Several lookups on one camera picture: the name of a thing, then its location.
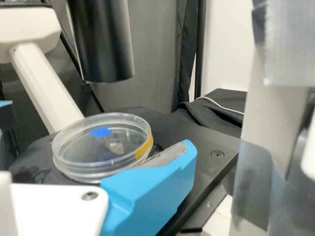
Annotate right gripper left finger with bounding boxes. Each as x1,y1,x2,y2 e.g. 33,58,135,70
0,100,20,171

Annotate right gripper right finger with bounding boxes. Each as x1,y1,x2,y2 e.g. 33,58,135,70
99,139,198,236

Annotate petri dish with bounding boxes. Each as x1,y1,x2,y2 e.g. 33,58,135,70
51,112,155,184

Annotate cream microscope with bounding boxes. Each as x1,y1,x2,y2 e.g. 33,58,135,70
0,0,241,234

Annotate white pipette stand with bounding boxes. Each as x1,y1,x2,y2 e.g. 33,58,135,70
230,0,315,236

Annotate black pole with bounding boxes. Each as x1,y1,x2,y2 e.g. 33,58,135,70
194,0,207,98

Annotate white cable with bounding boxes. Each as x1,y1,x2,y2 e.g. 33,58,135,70
195,97,246,115

